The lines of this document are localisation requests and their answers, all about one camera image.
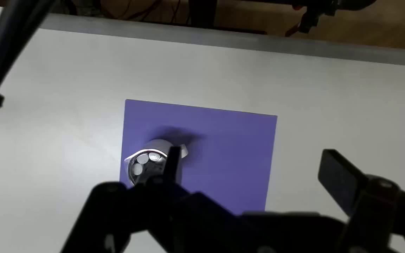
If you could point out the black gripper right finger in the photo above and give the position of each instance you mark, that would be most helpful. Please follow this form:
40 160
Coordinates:
341 180

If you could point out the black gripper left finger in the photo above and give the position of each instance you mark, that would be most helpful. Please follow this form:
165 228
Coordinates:
118 211

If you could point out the purple rectangular mat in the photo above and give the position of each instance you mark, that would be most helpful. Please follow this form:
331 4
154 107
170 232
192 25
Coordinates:
231 159

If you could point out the black tripod leg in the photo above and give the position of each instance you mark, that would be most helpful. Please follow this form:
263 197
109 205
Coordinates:
6 42

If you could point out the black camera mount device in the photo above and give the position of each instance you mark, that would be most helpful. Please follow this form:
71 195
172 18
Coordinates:
334 7

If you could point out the black upright post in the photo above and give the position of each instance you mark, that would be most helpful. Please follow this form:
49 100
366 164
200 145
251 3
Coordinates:
203 11

